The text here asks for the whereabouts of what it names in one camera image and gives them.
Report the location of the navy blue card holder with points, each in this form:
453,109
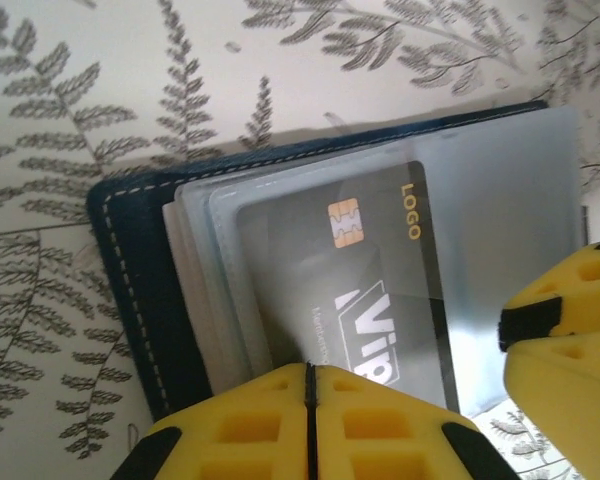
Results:
145,280

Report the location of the black VIP card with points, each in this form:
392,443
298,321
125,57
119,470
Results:
360,240

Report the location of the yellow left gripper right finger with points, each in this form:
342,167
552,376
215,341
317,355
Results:
380,400

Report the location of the floral table cover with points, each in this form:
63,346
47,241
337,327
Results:
55,75

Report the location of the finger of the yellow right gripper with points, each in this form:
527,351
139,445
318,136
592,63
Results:
580,380
580,290

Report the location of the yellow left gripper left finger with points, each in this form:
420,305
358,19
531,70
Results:
260,395

